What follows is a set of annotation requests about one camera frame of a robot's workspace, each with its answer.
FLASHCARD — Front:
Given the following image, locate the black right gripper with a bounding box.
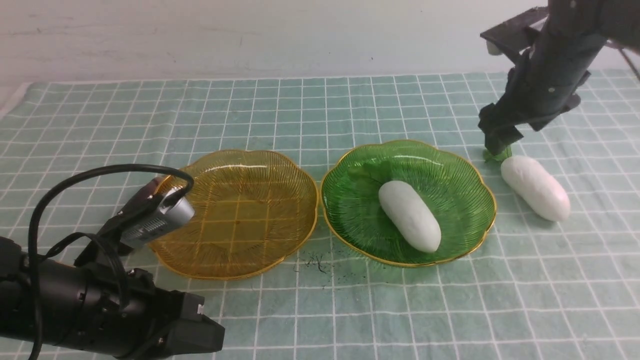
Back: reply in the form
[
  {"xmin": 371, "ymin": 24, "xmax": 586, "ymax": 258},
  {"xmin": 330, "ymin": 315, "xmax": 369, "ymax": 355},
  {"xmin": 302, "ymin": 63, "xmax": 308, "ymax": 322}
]
[{"xmin": 478, "ymin": 52, "xmax": 591, "ymax": 156}]

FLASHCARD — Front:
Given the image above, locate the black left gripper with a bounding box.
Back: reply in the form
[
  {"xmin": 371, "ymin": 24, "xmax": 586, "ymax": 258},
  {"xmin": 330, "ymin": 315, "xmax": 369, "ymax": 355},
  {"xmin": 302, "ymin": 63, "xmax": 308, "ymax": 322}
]
[{"xmin": 75, "ymin": 212, "xmax": 226, "ymax": 360}]

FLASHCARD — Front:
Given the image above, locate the white radish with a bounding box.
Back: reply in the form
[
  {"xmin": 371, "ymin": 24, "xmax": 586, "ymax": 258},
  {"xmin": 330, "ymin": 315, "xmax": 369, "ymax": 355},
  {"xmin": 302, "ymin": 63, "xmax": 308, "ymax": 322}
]
[
  {"xmin": 347, "ymin": 162, "xmax": 442, "ymax": 253},
  {"xmin": 483, "ymin": 148, "xmax": 571, "ymax": 223}
]

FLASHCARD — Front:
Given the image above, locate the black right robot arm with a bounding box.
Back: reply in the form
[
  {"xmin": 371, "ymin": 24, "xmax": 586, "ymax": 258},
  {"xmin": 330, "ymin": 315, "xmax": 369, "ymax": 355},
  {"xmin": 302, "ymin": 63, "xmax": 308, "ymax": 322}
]
[{"xmin": 478, "ymin": 0, "xmax": 640, "ymax": 157}]

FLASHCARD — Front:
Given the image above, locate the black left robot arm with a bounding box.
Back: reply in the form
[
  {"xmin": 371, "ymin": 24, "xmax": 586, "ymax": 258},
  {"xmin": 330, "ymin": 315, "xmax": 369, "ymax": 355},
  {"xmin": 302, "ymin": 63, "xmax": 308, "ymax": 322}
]
[{"xmin": 1, "ymin": 212, "xmax": 226, "ymax": 360}]

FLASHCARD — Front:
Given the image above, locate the green glass plate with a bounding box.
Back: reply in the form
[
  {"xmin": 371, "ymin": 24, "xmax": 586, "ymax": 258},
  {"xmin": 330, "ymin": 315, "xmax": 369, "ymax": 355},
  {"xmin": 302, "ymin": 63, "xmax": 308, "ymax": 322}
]
[{"xmin": 319, "ymin": 139, "xmax": 498, "ymax": 268}]

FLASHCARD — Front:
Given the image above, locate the green checkered tablecloth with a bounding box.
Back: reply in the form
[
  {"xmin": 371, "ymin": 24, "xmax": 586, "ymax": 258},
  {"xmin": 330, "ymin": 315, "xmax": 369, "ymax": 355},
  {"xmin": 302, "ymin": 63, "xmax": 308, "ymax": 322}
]
[{"xmin": 0, "ymin": 69, "xmax": 640, "ymax": 360}]

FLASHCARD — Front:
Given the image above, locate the amber glass plate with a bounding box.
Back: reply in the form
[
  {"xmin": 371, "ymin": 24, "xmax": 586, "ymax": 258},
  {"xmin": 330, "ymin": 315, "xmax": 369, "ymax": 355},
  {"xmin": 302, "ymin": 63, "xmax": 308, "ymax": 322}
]
[{"xmin": 148, "ymin": 149, "xmax": 320, "ymax": 281}]

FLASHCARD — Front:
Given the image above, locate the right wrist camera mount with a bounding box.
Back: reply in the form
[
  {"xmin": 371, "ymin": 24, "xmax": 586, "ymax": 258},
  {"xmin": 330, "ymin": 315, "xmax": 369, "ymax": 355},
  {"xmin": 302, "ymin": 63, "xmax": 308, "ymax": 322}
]
[{"xmin": 480, "ymin": 6, "xmax": 548, "ymax": 64}]

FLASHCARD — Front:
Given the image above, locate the black camera cable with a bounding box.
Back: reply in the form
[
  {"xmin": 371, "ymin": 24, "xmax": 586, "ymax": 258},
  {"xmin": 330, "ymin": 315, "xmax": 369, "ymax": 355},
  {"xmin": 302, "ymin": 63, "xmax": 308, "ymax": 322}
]
[{"xmin": 27, "ymin": 164, "xmax": 195, "ymax": 360}]

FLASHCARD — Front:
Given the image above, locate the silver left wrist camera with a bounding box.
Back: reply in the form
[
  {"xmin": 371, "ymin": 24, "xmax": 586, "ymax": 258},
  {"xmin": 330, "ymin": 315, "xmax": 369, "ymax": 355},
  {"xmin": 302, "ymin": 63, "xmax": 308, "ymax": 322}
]
[{"xmin": 118, "ymin": 177, "xmax": 195, "ymax": 255}]

